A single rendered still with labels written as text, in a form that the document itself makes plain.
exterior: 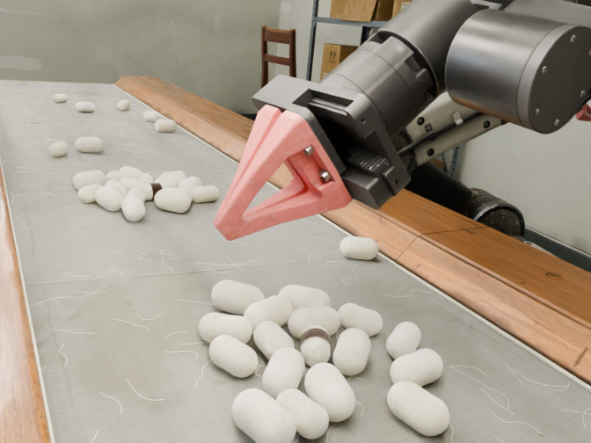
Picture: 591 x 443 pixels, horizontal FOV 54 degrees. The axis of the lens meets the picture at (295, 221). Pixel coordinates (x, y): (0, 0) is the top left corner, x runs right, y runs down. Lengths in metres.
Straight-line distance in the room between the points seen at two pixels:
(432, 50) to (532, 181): 2.61
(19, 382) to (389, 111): 0.24
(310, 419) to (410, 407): 0.05
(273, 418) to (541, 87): 0.21
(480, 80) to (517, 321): 0.19
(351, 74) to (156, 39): 4.86
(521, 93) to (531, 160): 2.64
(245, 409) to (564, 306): 0.25
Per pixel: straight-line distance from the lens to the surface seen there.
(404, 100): 0.35
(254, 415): 0.29
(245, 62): 5.43
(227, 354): 0.33
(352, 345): 0.34
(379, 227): 0.56
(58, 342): 0.38
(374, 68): 0.35
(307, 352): 0.35
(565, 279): 0.50
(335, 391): 0.30
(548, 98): 0.33
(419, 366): 0.34
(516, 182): 3.03
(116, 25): 5.14
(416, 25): 0.37
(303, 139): 0.32
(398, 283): 0.48
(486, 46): 0.34
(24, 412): 0.29
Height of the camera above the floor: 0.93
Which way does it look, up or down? 19 degrees down
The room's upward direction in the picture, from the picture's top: 6 degrees clockwise
